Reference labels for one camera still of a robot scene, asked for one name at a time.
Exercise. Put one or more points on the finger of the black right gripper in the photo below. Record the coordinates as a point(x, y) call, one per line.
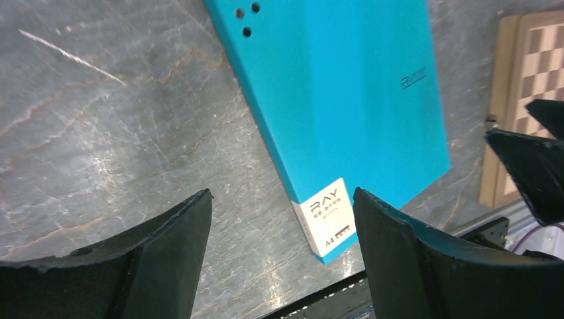
point(535, 165)
point(549, 113)

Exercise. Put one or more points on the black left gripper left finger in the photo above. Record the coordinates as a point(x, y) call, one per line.
point(149, 271)

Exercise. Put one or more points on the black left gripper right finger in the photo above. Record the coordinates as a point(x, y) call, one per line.
point(417, 271)

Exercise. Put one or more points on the black folder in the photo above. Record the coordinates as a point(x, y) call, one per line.
point(345, 94)

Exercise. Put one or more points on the wooden chessboard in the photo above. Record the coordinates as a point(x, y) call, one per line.
point(528, 66)

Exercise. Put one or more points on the aluminium frame rail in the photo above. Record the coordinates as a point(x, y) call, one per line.
point(500, 229)

